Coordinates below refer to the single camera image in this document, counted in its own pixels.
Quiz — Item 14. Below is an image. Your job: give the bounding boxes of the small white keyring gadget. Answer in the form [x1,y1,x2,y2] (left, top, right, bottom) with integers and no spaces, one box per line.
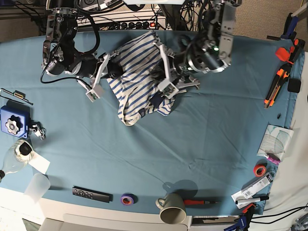
[29,124,46,140]

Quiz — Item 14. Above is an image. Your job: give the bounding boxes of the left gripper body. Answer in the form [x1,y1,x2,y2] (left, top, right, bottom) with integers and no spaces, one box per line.
[152,41,200,99]

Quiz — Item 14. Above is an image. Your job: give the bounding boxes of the translucent plastic cup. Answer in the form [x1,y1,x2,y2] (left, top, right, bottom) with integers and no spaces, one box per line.
[24,173,51,205]

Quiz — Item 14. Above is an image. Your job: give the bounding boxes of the orange tape roll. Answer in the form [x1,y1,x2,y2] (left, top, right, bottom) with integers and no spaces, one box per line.
[253,164,267,178]

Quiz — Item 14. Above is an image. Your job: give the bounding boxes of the black marker pen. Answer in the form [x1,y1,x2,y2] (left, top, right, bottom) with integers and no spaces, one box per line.
[235,196,269,205]

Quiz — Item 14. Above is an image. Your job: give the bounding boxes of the clear plastic bottle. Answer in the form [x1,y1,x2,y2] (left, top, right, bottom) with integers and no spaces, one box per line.
[0,139,33,181]

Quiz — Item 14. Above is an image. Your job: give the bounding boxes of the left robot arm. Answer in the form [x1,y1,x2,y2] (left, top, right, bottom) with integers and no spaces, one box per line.
[154,0,242,99]

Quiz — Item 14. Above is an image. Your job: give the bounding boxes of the metal rod with spring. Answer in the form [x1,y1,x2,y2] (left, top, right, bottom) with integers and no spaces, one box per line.
[0,88,33,105]

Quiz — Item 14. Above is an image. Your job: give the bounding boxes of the leaf patterned paper roll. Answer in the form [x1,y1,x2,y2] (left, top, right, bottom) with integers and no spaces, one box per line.
[257,125,294,159]

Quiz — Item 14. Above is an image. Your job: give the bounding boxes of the black remote control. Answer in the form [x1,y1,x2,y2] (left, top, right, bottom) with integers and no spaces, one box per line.
[72,186,113,203]

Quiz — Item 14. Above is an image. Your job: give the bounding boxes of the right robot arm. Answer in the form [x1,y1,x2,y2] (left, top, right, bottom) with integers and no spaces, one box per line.
[42,0,123,102]

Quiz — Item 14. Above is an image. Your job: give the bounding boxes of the grey ceramic mug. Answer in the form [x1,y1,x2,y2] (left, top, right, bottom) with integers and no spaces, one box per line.
[155,193,187,224]

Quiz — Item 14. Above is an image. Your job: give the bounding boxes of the orange black clamp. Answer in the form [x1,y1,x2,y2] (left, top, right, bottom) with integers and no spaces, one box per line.
[275,39,306,64]

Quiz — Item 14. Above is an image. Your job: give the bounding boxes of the blue box with knob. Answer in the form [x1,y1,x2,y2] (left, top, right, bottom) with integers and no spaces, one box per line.
[0,105,30,138]

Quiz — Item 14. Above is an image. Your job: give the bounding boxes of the white packaged item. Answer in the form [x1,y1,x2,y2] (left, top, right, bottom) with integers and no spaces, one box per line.
[231,173,274,209]

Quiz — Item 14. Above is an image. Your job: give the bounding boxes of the blue white striped T-shirt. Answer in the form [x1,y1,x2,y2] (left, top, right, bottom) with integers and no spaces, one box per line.
[107,31,175,126]

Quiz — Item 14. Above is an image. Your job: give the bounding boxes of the blue table cloth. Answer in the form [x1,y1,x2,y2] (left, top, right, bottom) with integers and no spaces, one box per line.
[0,36,296,215]

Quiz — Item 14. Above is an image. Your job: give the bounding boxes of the black power strip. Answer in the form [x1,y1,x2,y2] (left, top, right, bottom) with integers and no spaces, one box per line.
[101,21,159,30]

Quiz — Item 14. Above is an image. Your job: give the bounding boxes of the purple small tube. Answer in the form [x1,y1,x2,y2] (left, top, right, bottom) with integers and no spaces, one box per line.
[264,154,281,165]

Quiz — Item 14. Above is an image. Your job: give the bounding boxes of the white paper card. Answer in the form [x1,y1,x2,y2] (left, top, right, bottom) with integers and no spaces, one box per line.
[28,151,50,174]

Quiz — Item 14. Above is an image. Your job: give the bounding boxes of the blue black bar clamp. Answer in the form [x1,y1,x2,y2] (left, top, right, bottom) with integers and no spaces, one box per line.
[224,203,257,231]

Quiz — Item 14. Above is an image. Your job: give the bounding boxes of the purple tape roll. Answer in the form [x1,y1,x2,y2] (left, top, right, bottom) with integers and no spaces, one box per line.
[120,193,135,206]

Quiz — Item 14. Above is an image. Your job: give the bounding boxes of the black square box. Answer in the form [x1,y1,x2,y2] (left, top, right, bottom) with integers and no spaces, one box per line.
[287,78,301,93]

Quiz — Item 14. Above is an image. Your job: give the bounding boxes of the orange black utility knife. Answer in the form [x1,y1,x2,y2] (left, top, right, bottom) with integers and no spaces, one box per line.
[264,64,292,108]

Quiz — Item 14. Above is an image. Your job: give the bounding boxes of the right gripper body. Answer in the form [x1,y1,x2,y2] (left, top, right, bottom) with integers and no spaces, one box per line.
[76,51,119,103]

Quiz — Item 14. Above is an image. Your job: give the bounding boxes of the red handled screwdriver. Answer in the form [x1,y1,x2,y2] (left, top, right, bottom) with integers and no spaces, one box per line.
[184,200,218,205]

